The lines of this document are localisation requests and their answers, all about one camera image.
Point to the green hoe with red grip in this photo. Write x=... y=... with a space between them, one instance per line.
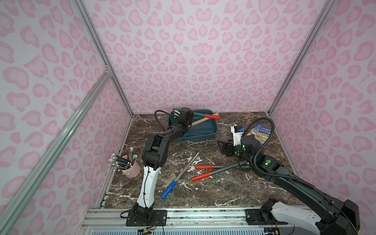
x=202 y=115

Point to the black shovel with red grip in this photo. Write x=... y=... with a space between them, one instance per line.
x=216 y=167

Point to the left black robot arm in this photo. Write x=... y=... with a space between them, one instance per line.
x=155 y=152

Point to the chrome tool with blue grip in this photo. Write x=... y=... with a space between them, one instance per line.
x=175 y=181

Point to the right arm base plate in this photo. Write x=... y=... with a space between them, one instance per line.
x=263 y=216

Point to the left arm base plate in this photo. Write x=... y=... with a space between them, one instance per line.
x=143 y=217

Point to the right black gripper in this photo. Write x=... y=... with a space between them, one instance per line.
x=227 y=147

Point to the bundle of pens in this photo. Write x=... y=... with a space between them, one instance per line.
x=118 y=161

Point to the pink pen holder cup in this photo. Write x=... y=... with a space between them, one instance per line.
x=130 y=168

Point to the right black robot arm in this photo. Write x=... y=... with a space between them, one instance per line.
x=326 y=215

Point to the wooden handled small hoe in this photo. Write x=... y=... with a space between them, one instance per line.
x=203 y=120

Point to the blue treehouse paperback book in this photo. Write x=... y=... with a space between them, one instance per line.
x=261 y=133

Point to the aluminium front rail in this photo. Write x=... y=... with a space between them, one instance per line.
x=199 y=221

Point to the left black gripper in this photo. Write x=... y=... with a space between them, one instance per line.
x=189 y=118

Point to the teal plastic storage box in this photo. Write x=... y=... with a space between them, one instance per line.
x=204 y=130

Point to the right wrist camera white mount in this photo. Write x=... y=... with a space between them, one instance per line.
x=237 y=132

